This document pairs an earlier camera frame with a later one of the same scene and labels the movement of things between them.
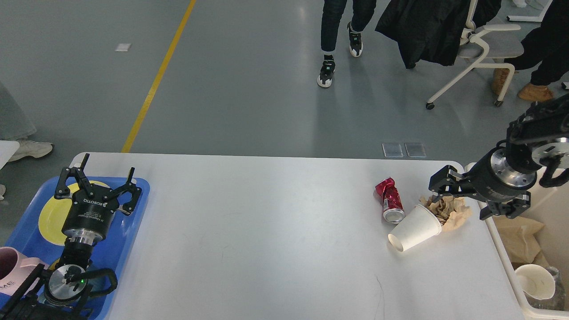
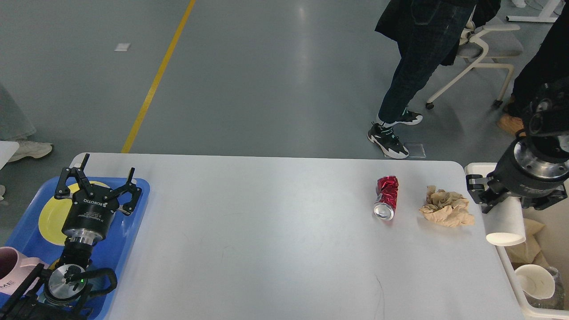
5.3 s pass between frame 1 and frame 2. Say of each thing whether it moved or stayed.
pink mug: stayed
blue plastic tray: stayed
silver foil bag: stayed
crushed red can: moved
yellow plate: stayed
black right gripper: moved
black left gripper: stayed
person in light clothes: stayed
